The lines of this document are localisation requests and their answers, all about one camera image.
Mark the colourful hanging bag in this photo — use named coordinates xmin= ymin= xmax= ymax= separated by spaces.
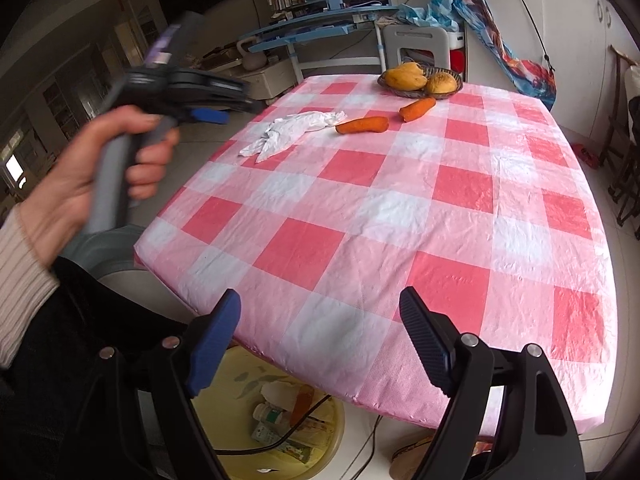
xmin=452 ymin=0 xmax=558 ymax=110

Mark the blue study desk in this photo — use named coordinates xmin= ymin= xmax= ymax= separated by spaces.
xmin=236 ymin=0 xmax=398 ymax=82

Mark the yellow mango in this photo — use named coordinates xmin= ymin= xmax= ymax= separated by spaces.
xmin=425 ymin=72 xmax=458 ymax=94
xmin=383 ymin=62 xmax=427 ymax=91

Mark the yellow trash bin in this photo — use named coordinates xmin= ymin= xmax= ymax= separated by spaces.
xmin=193 ymin=346 xmax=345 ymax=479

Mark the yellow mango left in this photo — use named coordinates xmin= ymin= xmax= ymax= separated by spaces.
xmin=383 ymin=62 xmax=427 ymax=91

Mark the pink round vase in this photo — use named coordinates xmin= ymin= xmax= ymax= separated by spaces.
xmin=236 ymin=36 xmax=268 ymax=72

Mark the person's left hand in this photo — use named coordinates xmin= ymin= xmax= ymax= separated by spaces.
xmin=20 ymin=106 xmax=179 ymax=268

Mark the white wall cabinet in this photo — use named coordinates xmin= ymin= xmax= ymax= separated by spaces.
xmin=486 ymin=0 xmax=639 ymax=148

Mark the white tissue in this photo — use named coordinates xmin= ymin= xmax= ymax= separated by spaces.
xmin=239 ymin=110 xmax=347 ymax=164

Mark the pink checkered tablecloth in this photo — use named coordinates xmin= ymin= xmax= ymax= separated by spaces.
xmin=136 ymin=75 xmax=617 ymax=432

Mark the yellow mango right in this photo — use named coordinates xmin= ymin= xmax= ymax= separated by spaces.
xmin=425 ymin=72 xmax=458 ymax=94

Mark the white tv cabinet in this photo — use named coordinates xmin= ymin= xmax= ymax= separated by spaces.
xmin=210 ymin=58 xmax=297 ymax=102

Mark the grey plastic stool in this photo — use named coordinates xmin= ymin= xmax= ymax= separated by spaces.
xmin=382 ymin=25 xmax=450 ymax=68

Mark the dark wooden chair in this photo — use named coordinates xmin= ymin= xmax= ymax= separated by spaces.
xmin=599 ymin=44 xmax=639 ymax=226

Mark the dark fruit basket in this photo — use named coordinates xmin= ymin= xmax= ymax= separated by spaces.
xmin=378 ymin=62 xmax=463 ymax=100

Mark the clear plastic water bottle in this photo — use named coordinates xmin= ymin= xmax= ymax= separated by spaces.
xmin=252 ymin=403 xmax=291 ymax=432

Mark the cream sweater left forearm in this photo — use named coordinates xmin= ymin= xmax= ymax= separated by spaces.
xmin=0 ymin=206 xmax=58 ymax=370

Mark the light blue cloth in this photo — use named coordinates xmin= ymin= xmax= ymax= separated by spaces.
xmin=396 ymin=0 xmax=463 ymax=32

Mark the grey green chair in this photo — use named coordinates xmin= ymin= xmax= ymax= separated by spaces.
xmin=61 ymin=224 xmax=144 ymax=278

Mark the carrot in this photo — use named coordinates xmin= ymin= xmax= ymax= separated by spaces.
xmin=398 ymin=96 xmax=436 ymax=122
xmin=335 ymin=116 xmax=390 ymax=134

